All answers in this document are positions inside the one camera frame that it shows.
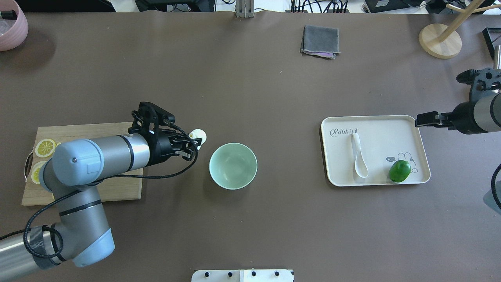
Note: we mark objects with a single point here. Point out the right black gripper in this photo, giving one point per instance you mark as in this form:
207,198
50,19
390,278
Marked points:
465,113

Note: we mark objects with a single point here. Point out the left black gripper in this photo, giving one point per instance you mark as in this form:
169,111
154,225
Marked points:
160,148

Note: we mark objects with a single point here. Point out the white ceramic spoon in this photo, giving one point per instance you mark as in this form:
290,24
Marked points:
359,165

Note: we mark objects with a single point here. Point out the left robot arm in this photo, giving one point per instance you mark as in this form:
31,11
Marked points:
74,227

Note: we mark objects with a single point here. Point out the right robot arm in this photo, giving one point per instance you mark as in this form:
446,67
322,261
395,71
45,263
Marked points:
486,114

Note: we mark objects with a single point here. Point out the mint green bowl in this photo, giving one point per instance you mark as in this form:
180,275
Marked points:
233,166

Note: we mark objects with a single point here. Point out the pink bowl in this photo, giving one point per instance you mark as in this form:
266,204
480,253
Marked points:
13,32

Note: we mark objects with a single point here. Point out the cream rabbit tray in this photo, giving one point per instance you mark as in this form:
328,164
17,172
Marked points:
384,140

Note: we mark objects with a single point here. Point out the green lime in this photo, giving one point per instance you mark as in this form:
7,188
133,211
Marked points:
400,171

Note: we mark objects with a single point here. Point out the wooden cutting board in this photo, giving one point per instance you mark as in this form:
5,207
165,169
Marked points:
113,189

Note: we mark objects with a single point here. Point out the wooden cup tree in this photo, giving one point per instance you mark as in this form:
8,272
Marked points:
442,41

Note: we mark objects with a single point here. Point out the metal scoop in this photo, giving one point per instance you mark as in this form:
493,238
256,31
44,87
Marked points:
497,58

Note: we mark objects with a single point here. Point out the wine glass rack tray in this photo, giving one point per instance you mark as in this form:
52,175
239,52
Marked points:
490,40

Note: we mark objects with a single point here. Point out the grey folded cloth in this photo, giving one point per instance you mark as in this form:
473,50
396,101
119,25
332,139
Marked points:
320,41

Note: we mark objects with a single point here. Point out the single lemon slice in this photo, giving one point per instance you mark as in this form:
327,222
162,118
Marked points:
45,148

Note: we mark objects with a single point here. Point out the top stacked lemon slice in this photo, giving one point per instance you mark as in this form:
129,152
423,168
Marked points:
35,172

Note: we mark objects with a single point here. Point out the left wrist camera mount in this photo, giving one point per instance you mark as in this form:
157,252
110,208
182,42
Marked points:
148,117

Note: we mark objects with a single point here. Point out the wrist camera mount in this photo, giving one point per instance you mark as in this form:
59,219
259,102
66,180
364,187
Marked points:
482,82
148,117

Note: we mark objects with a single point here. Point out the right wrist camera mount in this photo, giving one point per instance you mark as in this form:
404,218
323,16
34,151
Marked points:
482,82

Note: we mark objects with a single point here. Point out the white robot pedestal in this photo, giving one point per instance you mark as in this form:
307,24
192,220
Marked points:
243,275

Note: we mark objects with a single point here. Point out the aluminium frame post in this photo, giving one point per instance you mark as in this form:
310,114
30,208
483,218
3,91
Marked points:
244,8

